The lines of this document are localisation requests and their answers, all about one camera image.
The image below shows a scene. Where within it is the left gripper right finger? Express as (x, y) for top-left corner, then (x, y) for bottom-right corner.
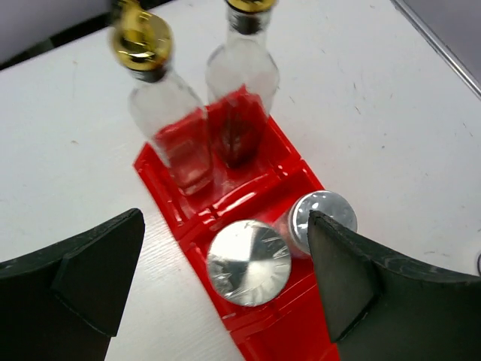
(308, 211), (480, 360)

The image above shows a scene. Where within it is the aluminium table frame rail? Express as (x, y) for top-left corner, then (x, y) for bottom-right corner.
(392, 0), (480, 97)

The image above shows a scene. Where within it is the dark sauce cruet bottle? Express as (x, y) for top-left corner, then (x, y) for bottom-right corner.
(205, 1), (280, 168)

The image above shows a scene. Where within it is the blue label white shaker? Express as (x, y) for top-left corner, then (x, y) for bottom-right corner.
(274, 190), (358, 259)

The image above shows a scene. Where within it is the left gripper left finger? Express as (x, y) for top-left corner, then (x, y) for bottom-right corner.
(1, 208), (144, 360)

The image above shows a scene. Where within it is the red plastic divided bin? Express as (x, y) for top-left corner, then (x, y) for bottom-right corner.
(134, 87), (339, 360)

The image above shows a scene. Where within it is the clear glass cruet bottle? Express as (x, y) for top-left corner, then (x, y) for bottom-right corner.
(110, 1), (213, 195)

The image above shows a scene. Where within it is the steel lid white powder jar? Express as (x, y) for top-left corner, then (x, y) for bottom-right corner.
(207, 220), (292, 307)

